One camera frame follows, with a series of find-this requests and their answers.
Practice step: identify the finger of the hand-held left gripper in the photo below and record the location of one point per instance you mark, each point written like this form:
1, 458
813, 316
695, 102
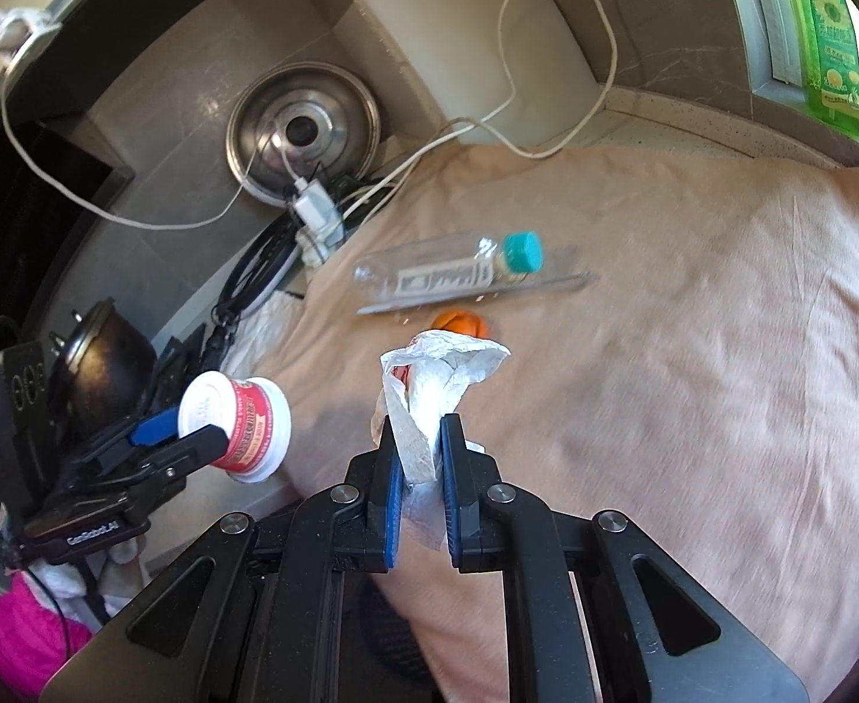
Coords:
155, 430
195, 447

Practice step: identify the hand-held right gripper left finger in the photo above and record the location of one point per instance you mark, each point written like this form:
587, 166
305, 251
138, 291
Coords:
394, 520

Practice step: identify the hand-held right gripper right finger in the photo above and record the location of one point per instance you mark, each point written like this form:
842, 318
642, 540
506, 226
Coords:
450, 520

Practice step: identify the red white plastic cup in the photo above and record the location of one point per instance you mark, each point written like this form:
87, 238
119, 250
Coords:
253, 417

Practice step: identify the white pink wrapper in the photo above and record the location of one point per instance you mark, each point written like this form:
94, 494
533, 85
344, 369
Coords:
436, 373

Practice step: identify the orange peel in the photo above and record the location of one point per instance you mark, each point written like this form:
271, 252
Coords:
458, 324

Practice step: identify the clear bottle teal cap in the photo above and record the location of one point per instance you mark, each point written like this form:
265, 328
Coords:
436, 271

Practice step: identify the person's left forearm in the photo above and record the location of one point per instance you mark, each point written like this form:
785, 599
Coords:
12, 637

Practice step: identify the black pot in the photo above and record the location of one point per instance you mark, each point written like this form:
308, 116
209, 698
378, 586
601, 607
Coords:
107, 366

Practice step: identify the white cloth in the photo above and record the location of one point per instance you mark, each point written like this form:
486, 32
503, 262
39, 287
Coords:
268, 329

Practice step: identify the white power strip with chargers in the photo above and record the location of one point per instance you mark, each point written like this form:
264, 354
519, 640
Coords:
316, 209

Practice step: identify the beige towel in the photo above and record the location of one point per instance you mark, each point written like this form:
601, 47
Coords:
656, 344

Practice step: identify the steel pot lid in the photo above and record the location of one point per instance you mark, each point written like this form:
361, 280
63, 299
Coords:
268, 132

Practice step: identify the white cutting board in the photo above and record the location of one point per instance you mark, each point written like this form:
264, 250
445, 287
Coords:
473, 51

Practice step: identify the green dish soap bottle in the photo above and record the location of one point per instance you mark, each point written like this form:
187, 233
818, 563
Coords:
832, 51

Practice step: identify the black plastic bracket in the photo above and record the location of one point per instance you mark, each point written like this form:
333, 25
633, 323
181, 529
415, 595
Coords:
184, 355

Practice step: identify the white wall socket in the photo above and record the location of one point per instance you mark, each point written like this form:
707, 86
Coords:
12, 29

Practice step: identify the white window frame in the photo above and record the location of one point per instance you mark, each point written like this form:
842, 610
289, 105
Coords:
755, 14

